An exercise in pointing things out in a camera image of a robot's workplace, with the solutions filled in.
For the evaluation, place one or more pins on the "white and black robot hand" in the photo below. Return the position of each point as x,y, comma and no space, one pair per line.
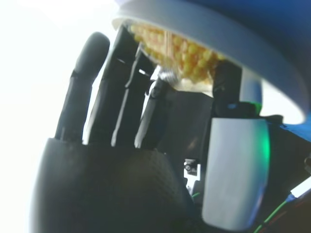
97,189

